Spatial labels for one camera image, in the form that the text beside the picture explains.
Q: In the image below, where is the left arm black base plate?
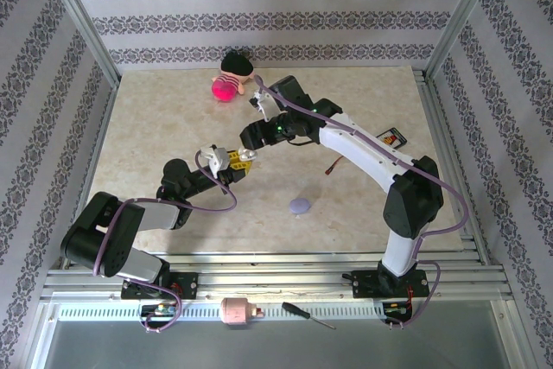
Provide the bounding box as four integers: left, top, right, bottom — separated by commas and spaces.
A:
120, 271, 200, 300

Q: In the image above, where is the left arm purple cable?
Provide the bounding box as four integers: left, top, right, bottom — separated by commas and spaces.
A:
92, 150, 238, 335

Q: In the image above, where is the pink cylindrical bottle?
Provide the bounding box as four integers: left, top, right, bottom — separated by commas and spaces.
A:
219, 297, 266, 326

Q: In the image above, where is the red wire with connector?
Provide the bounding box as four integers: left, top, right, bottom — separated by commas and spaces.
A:
325, 156, 346, 176

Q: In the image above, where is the plush doll with black hair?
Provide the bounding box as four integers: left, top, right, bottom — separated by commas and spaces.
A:
210, 49, 257, 105

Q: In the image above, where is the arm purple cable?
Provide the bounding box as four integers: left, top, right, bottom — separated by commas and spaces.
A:
253, 75, 471, 331
92, 150, 238, 335

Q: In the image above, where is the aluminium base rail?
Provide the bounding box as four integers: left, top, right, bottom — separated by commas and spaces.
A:
41, 251, 513, 302

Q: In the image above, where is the purple earbud charging case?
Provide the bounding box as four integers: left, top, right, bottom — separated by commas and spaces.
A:
288, 197, 313, 218

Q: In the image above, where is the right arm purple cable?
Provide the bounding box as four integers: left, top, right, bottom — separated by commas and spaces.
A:
253, 75, 471, 331

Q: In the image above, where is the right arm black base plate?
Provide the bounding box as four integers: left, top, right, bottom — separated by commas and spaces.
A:
352, 269, 431, 300

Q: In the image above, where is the aluminium side rail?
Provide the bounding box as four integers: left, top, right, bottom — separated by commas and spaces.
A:
412, 68, 513, 283
68, 81, 121, 258

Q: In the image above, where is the black handled screwdriver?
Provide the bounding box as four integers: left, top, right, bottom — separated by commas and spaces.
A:
281, 301, 337, 330

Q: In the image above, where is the grey metal sheet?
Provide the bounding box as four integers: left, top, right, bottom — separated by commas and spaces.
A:
41, 319, 522, 369

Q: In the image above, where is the white slotted cable duct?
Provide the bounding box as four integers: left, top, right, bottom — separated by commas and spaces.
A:
55, 302, 386, 321

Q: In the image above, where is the small circuit board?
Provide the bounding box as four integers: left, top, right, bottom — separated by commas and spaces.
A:
382, 301, 414, 316
140, 302, 182, 318

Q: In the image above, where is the aluminium frame post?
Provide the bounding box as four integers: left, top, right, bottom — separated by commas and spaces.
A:
36, 0, 121, 87
423, 0, 505, 83

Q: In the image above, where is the black charging board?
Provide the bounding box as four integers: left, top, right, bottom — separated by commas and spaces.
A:
375, 126, 410, 149

